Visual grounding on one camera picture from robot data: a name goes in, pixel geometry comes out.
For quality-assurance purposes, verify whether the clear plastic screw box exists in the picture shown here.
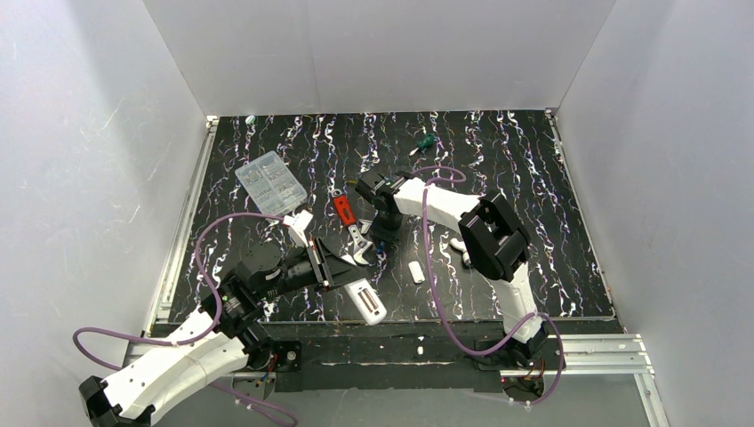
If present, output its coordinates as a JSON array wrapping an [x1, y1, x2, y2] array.
[[235, 151, 308, 216]]

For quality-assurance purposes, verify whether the white remote control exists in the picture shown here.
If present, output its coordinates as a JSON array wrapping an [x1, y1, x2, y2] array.
[[343, 279, 387, 326]]

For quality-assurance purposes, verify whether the white battery cover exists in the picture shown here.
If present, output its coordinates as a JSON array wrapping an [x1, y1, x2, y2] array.
[[408, 261, 425, 285]]

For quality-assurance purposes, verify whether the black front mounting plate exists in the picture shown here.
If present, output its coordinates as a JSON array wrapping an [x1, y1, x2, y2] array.
[[215, 320, 568, 394]]

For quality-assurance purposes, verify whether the white plastic faucet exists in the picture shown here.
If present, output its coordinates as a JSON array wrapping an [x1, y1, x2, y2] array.
[[450, 238, 471, 269]]

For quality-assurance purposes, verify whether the green handled screwdriver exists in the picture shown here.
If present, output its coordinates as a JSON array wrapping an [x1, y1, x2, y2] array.
[[409, 133, 437, 157]]

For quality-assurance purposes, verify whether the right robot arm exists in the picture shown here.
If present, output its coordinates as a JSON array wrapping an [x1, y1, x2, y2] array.
[[356, 171, 548, 366]]

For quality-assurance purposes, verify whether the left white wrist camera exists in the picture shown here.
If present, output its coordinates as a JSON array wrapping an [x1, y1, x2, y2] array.
[[283, 210, 313, 247]]

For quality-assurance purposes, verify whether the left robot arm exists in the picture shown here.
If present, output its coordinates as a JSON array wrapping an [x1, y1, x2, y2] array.
[[78, 238, 386, 426]]

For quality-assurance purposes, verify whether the red adjustable wrench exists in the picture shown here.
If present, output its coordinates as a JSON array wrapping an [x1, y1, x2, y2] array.
[[331, 189, 373, 265]]

